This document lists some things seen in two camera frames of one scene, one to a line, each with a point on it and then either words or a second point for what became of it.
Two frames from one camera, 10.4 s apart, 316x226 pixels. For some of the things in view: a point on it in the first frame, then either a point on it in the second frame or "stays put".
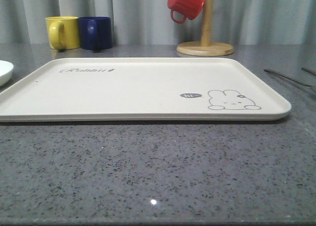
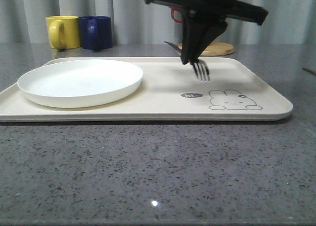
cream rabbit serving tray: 139,89 stays put
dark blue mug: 95,32 stays put
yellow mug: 63,32 stays put
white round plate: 6,69 → 80,83
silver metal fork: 270,71 → 199,66
